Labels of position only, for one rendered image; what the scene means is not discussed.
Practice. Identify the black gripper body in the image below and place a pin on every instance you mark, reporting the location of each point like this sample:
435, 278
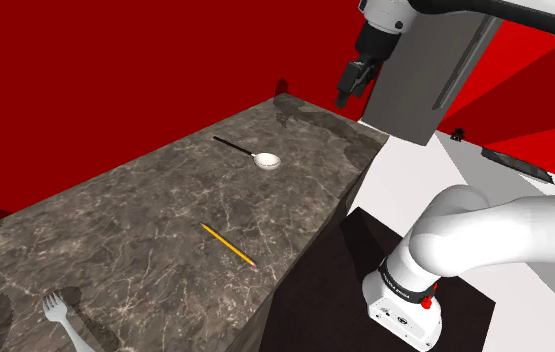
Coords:
375, 43

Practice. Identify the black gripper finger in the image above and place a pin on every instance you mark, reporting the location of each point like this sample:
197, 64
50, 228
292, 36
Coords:
367, 73
346, 85

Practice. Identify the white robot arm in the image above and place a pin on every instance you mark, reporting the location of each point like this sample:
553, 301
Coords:
472, 234

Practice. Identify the grey refrigerator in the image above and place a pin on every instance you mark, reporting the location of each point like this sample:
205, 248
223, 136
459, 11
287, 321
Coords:
418, 83

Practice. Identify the small black object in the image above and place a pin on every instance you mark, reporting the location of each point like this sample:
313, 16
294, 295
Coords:
458, 134

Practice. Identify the dark grey flat slab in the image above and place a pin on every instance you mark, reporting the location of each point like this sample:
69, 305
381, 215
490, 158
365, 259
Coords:
516, 166

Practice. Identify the yellow pencil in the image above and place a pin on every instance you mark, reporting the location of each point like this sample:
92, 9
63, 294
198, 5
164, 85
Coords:
228, 245

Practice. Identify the dark robot stand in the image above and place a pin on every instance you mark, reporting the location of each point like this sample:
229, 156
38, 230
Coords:
326, 292

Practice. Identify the white plastic fork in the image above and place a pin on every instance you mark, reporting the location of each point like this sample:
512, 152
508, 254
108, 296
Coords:
57, 314

